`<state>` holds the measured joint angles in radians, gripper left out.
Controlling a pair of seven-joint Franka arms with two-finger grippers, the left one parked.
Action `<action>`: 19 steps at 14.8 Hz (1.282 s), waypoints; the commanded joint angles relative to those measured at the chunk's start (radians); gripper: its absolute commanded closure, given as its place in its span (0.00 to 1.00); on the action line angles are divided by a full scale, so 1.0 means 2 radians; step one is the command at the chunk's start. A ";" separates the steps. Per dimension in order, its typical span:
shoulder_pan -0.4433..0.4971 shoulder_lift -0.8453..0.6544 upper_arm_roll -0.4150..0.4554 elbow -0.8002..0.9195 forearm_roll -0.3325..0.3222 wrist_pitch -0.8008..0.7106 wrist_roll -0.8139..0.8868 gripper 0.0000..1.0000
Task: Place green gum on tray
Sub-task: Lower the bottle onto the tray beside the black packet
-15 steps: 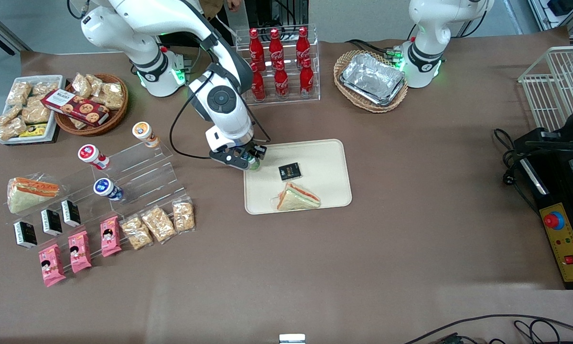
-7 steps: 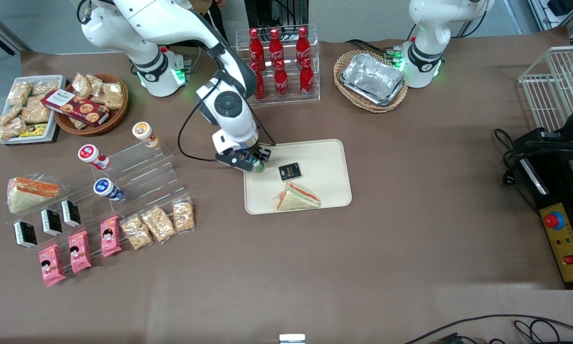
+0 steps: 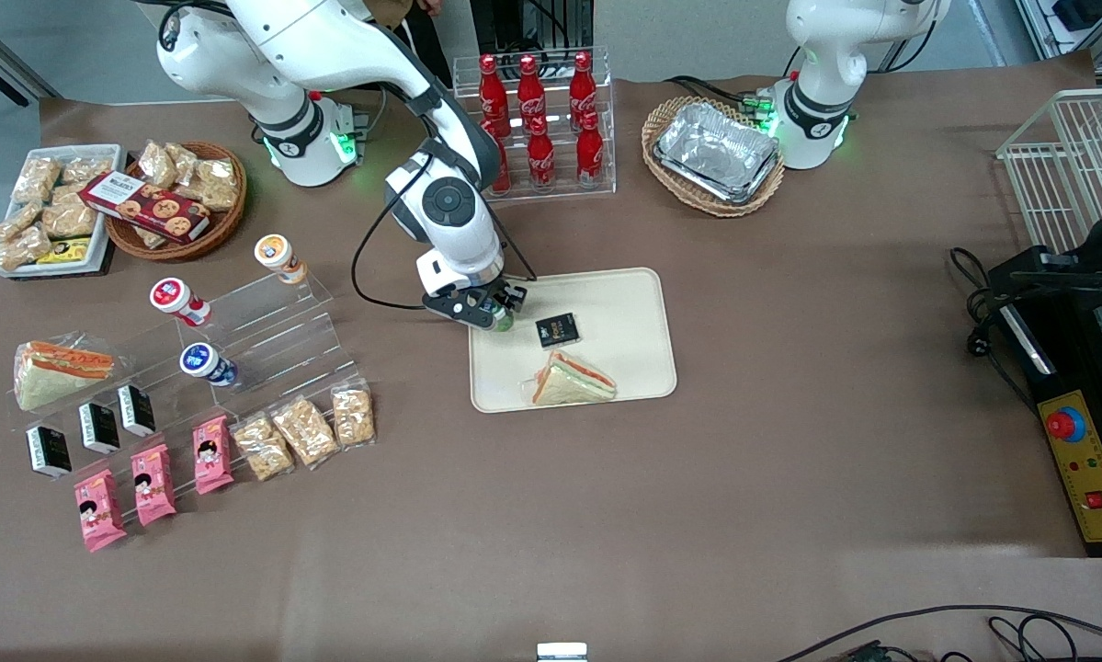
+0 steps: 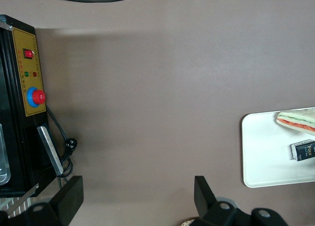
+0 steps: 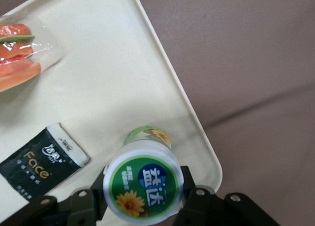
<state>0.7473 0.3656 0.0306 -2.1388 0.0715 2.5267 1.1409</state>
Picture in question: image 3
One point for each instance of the pink snack packet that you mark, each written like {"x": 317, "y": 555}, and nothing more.
{"x": 153, "y": 485}
{"x": 212, "y": 455}
{"x": 100, "y": 510}

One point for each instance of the red gum bottle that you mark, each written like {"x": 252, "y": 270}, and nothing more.
{"x": 172, "y": 294}

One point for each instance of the red cookie box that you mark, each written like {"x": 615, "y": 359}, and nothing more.
{"x": 151, "y": 210}

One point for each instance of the yellow snack packet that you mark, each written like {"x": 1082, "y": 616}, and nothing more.
{"x": 65, "y": 251}

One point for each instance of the oval light wicker basket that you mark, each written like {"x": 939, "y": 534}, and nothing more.
{"x": 716, "y": 207}

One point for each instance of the small black snack packet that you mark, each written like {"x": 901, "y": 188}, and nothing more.
{"x": 557, "y": 330}

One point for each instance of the wrapped triangle sandwich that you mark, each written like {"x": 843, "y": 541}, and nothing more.
{"x": 54, "y": 372}

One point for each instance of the red cola bottle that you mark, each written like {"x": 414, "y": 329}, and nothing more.
{"x": 583, "y": 85}
{"x": 493, "y": 87}
{"x": 505, "y": 170}
{"x": 540, "y": 161}
{"x": 530, "y": 87}
{"x": 590, "y": 154}

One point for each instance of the clear acrylic bottle rack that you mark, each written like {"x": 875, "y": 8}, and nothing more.
{"x": 560, "y": 195}

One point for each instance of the black equipment rack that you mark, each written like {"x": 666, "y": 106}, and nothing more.
{"x": 505, "y": 23}

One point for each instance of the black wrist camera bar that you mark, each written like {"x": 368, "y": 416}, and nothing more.
{"x": 454, "y": 308}

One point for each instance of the black yellow control box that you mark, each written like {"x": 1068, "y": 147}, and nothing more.
{"x": 1065, "y": 359}

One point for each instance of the person in brown jacket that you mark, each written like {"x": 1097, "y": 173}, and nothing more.
{"x": 426, "y": 51}

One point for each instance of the beige plastic tray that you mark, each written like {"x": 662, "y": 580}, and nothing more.
{"x": 624, "y": 313}

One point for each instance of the small black white box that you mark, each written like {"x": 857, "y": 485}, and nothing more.
{"x": 136, "y": 410}
{"x": 49, "y": 452}
{"x": 99, "y": 428}

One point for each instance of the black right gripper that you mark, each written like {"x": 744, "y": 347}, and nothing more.
{"x": 498, "y": 292}

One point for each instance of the black overhanging device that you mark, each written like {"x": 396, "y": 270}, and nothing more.
{"x": 1097, "y": 248}

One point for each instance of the red emergency stop button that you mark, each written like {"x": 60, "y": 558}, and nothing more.
{"x": 1063, "y": 425}

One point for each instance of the triangle sandwich without label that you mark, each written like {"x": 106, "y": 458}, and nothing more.
{"x": 571, "y": 382}

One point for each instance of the round brown wicker basket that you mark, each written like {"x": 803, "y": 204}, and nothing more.
{"x": 224, "y": 225}

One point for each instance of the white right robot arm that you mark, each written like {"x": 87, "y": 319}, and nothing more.
{"x": 449, "y": 221}

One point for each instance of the clear acrylic step stand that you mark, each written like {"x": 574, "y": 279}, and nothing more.
{"x": 247, "y": 308}

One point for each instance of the white rectangular snack tray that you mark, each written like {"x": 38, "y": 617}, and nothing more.
{"x": 109, "y": 230}

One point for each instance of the clear bag of nut snack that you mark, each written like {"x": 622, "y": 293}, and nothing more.
{"x": 157, "y": 164}
{"x": 187, "y": 164}
{"x": 86, "y": 170}
{"x": 353, "y": 414}
{"x": 263, "y": 448}
{"x": 36, "y": 179}
{"x": 151, "y": 237}
{"x": 22, "y": 250}
{"x": 304, "y": 432}
{"x": 218, "y": 184}
{"x": 13, "y": 223}
{"x": 71, "y": 219}

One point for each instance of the blue gum bottle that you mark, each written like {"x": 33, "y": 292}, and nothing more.
{"x": 203, "y": 360}

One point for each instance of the brown table cover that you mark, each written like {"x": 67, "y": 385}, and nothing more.
{"x": 789, "y": 414}

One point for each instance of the orange gum bottle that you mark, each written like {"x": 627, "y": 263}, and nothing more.
{"x": 275, "y": 250}

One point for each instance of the stacked aluminium foil trays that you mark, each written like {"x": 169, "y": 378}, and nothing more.
{"x": 716, "y": 152}

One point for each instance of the dark metal bar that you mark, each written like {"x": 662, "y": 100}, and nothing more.
{"x": 8, "y": 60}

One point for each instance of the green gum bottle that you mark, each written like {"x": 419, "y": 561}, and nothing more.
{"x": 505, "y": 323}

